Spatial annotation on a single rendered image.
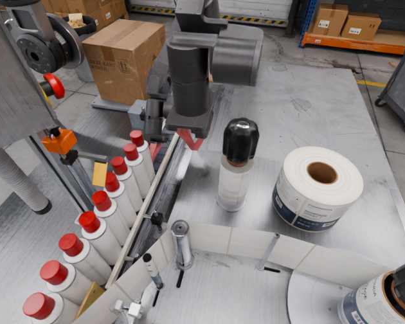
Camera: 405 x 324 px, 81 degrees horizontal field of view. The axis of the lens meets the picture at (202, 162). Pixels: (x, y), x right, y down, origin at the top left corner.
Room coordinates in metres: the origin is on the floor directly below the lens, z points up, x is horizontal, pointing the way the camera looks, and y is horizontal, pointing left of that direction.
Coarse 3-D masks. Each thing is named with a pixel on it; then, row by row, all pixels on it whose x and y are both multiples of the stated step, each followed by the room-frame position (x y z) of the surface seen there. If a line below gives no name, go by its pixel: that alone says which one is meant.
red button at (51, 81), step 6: (48, 78) 0.31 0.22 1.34; (54, 78) 0.32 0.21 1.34; (42, 84) 0.31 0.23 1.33; (48, 84) 0.31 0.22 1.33; (54, 84) 0.31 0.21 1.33; (60, 84) 0.32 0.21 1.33; (48, 90) 0.31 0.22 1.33; (54, 90) 0.31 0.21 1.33; (60, 90) 0.31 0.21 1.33; (48, 96) 0.31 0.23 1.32; (60, 96) 0.31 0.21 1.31
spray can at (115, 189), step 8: (112, 176) 0.34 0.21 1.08; (112, 184) 0.32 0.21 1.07; (120, 184) 0.34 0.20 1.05; (112, 192) 0.32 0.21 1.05; (120, 192) 0.33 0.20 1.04; (120, 200) 0.32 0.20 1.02; (128, 200) 0.33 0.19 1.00; (120, 208) 0.31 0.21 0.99; (128, 208) 0.32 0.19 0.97; (128, 216) 0.32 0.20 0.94; (136, 216) 0.34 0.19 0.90; (128, 224) 0.31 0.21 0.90
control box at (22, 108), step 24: (0, 24) 0.29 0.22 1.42; (0, 48) 0.27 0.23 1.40; (0, 72) 0.26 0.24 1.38; (24, 72) 0.28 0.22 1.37; (0, 96) 0.25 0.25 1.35; (24, 96) 0.27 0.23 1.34; (0, 120) 0.24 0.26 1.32; (24, 120) 0.26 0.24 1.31; (48, 120) 0.27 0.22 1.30; (0, 144) 0.23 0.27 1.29
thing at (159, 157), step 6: (162, 132) 0.73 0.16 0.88; (168, 132) 0.73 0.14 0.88; (174, 132) 0.73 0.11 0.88; (168, 144) 0.66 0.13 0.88; (162, 150) 0.63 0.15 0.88; (174, 150) 0.64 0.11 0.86; (156, 156) 0.60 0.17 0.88; (162, 156) 0.60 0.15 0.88; (156, 162) 0.57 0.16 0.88; (168, 162) 0.57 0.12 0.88; (156, 168) 0.54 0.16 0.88; (162, 174) 0.51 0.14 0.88; (156, 192) 0.44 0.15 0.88; (150, 204) 0.39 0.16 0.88; (138, 234) 0.30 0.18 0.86; (132, 246) 0.26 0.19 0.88; (120, 270) 0.20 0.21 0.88
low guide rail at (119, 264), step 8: (176, 136) 0.67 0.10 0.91; (168, 152) 0.58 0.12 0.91; (160, 168) 0.51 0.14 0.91; (160, 176) 0.48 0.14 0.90; (152, 184) 0.44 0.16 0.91; (152, 192) 0.42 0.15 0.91; (144, 208) 0.36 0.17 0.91; (136, 224) 0.31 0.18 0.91; (136, 232) 0.29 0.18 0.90; (128, 240) 0.26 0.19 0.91; (128, 248) 0.24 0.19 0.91; (120, 256) 0.22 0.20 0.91; (120, 264) 0.20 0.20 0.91; (112, 272) 0.18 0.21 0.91; (112, 280) 0.17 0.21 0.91
